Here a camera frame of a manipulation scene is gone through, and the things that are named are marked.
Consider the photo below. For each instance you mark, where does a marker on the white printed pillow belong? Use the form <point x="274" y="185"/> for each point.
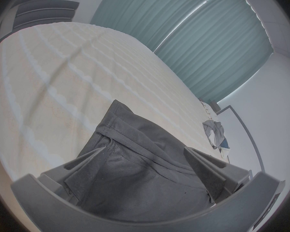
<point x="209" y="109"/>

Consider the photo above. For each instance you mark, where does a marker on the black polo shirt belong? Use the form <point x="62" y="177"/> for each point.
<point x="135" y="177"/>

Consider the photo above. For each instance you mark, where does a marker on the black chest of drawers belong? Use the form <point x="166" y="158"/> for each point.
<point x="43" y="14"/>

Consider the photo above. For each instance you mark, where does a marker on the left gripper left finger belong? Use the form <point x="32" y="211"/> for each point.
<point x="87" y="170"/>

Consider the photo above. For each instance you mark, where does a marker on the blue-green curtain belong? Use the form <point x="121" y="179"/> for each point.
<point x="147" y="8"/>
<point x="220" y="52"/>

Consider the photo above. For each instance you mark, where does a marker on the pile of clothes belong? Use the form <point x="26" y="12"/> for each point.
<point x="216" y="132"/>

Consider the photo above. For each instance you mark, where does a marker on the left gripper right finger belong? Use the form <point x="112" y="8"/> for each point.
<point x="207" y="173"/>

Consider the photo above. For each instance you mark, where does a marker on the bed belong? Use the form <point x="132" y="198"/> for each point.
<point x="62" y="81"/>

